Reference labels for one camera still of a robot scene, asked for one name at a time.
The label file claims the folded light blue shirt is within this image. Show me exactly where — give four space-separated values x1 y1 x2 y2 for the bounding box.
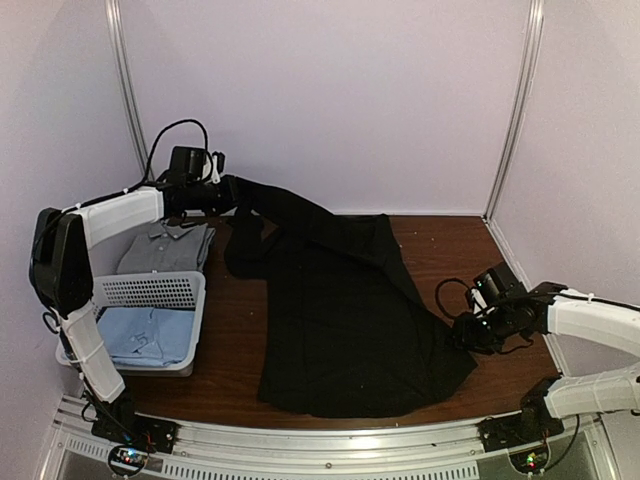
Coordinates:
97 307 194 369

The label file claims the grey cloth behind basket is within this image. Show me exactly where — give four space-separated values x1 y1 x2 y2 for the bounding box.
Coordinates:
116 222 216 275

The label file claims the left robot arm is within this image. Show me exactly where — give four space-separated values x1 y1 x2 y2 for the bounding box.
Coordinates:
29 163 240 444

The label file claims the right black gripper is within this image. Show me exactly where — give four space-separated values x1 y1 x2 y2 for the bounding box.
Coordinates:
445 305 515 356

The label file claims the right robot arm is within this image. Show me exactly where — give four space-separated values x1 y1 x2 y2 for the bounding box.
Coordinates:
452 262 639 442

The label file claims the white plastic mesh basket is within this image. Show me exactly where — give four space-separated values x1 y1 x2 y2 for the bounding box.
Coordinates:
53 270 207 378

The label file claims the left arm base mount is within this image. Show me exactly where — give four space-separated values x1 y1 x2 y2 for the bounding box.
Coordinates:
91 412 178 454

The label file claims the left circuit board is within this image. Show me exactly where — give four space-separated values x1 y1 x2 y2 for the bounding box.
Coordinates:
107 445 149 476

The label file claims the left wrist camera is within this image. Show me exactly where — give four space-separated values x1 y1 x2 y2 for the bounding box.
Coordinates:
202 151 226 184

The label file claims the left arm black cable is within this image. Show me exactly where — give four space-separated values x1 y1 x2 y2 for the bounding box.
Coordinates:
142 118 210 186

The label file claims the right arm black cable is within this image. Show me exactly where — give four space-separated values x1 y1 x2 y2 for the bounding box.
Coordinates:
435 277 474 319

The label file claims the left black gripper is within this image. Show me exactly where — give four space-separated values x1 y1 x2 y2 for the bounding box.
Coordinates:
187 175 248 218

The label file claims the front aluminium rail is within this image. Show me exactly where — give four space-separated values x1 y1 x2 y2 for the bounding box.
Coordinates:
49 394 609 480

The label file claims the left aluminium corner post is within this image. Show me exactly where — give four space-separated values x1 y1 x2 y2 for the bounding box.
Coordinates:
104 0 152 192

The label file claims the right circuit board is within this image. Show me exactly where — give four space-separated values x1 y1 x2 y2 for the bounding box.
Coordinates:
509 447 550 475

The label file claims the circuit board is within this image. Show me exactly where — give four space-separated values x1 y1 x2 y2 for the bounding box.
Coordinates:
107 445 149 476
509 447 550 475

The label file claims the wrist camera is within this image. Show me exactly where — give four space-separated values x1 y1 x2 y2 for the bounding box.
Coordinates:
465 287 491 317
202 151 226 184

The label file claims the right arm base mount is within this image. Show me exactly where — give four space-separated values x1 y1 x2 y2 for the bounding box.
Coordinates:
477 407 564 452

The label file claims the black long sleeve shirt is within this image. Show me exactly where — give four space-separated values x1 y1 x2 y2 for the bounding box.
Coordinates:
224 179 476 418

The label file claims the aluminium corner post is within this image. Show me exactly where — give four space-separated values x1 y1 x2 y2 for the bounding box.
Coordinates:
104 0 152 192
483 0 545 223

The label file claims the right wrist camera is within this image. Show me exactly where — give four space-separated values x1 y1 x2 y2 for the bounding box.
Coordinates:
465 287 491 317

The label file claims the right aluminium corner post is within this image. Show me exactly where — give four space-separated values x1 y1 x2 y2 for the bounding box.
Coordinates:
483 0 545 223

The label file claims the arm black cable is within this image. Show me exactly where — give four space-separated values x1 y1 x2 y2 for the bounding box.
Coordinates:
435 277 474 319
142 118 210 186

